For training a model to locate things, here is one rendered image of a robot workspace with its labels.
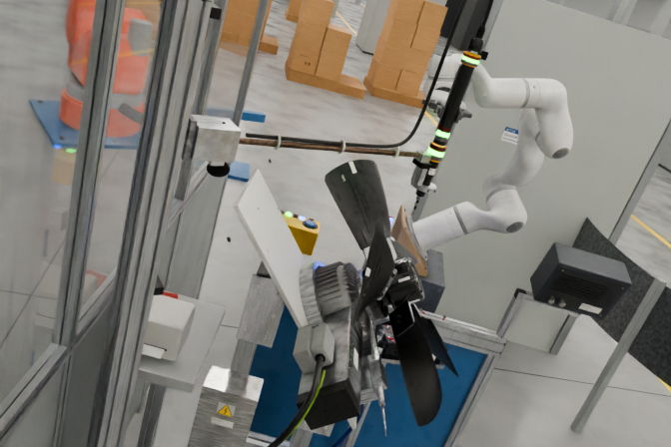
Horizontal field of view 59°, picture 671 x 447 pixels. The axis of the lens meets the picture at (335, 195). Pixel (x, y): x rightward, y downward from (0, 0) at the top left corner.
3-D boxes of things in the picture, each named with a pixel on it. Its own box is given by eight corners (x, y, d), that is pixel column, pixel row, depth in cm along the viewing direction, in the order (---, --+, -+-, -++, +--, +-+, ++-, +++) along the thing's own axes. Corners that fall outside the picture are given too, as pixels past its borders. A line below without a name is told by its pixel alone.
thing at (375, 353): (367, 316, 157) (383, 439, 129) (364, 311, 156) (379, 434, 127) (375, 314, 156) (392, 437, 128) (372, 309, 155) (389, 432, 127)
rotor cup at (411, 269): (366, 296, 151) (414, 279, 148) (360, 256, 162) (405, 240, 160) (386, 329, 159) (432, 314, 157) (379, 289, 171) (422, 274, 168)
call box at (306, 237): (265, 246, 203) (273, 220, 200) (270, 234, 213) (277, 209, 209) (310, 259, 204) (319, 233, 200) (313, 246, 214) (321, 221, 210)
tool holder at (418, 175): (414, 193, 153) (427, 158, 150) (399, 181, 158) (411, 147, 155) (440, 194, 158) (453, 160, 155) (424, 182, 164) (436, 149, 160)
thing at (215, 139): (185, 163, 116) (193, 123, 113) (174, 149, 121) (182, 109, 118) (233, 166, 122) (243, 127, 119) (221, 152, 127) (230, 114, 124)
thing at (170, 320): (107, 353, 152) (113, 318, 148) (131, 318, 167) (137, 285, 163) (171, 371, 153) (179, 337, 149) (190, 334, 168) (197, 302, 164)
